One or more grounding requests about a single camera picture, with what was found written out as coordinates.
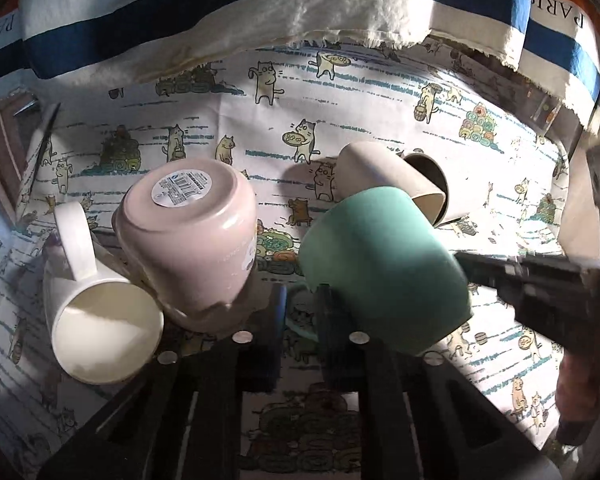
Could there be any cat print bed sheet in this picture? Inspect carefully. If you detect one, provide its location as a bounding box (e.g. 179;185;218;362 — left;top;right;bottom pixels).
0;39;569;479

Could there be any striped blue white blanket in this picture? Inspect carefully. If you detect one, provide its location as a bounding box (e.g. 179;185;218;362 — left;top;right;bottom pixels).
0;0;600;120

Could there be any cream white mug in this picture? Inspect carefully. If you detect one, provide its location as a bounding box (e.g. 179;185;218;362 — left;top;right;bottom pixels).
43;202;164;385

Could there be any white mug with oval logo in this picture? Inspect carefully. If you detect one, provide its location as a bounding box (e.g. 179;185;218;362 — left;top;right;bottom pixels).
404;152;489;226

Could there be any teal green mug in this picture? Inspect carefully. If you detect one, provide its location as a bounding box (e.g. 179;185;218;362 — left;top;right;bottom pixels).
298;186;472;354

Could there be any beige square cup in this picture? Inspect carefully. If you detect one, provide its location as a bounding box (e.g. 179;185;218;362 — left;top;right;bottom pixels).
335;141;449;226

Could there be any pink mug with sticker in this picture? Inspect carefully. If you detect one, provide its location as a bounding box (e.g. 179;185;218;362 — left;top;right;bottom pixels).
111;158;257;333

